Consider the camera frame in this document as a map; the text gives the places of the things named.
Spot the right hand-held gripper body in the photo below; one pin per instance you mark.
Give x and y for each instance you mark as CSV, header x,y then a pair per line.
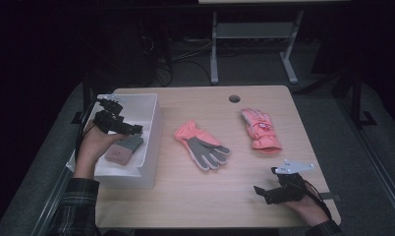
x,y
292,188

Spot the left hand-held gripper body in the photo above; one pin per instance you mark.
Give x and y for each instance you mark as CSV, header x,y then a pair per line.
x,y
107,121

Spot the white storage box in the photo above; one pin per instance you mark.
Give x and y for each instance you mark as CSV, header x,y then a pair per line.
x,y
143,108

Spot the grey pink fingerless knit glove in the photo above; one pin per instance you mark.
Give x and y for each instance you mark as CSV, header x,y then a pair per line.
x,y
122,154

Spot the person's right hand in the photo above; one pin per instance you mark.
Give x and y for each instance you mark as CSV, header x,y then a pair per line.
x,y
310,209

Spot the person's left hand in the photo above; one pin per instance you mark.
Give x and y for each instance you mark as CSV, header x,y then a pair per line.
x,y
89,150

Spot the black metal stand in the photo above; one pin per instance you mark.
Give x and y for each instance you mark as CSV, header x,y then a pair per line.
x,y
357,98
86,95

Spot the black tape strip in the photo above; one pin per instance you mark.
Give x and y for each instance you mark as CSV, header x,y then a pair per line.
x,y
331,196

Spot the pink padded ski glove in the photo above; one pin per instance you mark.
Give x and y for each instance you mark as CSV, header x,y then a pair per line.
x,y
261,131

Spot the orange and grey winter glove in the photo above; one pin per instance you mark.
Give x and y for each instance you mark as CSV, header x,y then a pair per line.
x,y
202,150

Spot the aluminium floor rail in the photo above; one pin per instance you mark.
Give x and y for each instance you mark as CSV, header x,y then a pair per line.
x,y
379,170
51,206

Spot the grey metal table frame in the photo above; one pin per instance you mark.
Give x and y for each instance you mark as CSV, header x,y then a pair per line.
x,y
254,30

